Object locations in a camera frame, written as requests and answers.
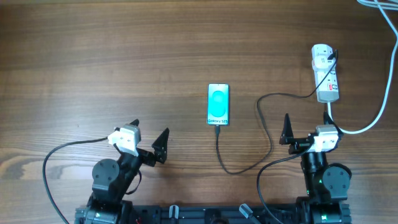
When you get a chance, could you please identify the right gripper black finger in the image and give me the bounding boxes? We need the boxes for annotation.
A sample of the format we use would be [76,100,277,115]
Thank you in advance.
[279,113,294,145]
[323,111,344,136]

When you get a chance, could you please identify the black USB charging cable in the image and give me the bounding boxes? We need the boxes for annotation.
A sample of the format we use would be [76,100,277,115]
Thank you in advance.
[213,49,340,175]

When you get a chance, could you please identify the blue Galaxy smartphone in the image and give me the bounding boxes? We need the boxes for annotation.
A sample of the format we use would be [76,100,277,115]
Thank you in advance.
[206,83,229,126]

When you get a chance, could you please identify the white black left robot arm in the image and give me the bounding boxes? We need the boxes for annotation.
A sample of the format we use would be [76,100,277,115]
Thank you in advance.
[75,119,170,223]

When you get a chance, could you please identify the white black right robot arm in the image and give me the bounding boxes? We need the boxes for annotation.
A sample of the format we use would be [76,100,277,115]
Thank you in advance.
[279,113,352,224]

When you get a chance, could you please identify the white USB charger plug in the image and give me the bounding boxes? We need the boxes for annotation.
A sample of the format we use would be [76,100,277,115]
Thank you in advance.
[312,55,335,72]

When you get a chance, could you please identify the white power strip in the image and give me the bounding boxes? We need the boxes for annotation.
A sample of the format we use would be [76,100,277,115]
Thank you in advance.
[312,44,339,103]

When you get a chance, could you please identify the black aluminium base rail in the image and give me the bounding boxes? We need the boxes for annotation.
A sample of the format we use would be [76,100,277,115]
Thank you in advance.
[74,203,352,224]

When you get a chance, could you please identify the white power strip cord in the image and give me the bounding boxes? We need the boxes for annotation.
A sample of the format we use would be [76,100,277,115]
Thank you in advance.
[326,0,398,135]

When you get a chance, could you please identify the white cables at corner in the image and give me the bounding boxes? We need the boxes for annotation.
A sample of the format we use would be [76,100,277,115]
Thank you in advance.
[356,0,398,11]

